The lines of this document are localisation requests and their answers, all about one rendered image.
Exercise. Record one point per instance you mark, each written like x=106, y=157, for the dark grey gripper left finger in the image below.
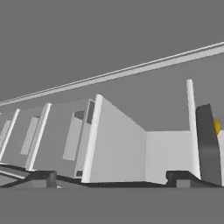
x=51, y=178

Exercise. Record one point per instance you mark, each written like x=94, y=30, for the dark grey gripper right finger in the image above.
x=171, y=178

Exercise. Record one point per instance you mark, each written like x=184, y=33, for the white freezer compartment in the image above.
x=166, y=154

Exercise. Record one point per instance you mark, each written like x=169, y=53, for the white freezer rack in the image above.
x=39, y=137
x=116, y=145
x=8, y=134

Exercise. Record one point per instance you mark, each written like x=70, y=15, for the dark grey curved panel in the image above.
x=207, y=145

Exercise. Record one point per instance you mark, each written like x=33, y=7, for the white long trim strip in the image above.
x=137, y=68

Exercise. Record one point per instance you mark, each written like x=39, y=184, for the white upright post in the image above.
x=192, y=122

